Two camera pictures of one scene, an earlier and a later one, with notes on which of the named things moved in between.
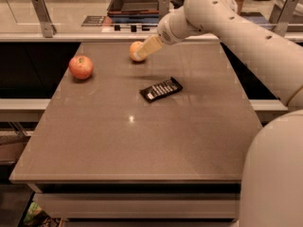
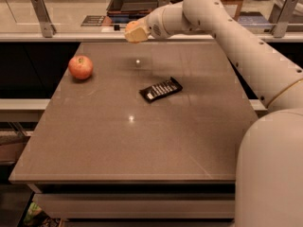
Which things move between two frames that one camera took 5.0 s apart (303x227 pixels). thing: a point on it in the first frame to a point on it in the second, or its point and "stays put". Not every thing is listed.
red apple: (80, 67) stays put
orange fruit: (133, 47) to (132, 25)
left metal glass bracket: (48, 27) stays put
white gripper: (166, 30) to (153, 26)
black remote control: (160, 89) stays put
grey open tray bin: (135, 3) stays put
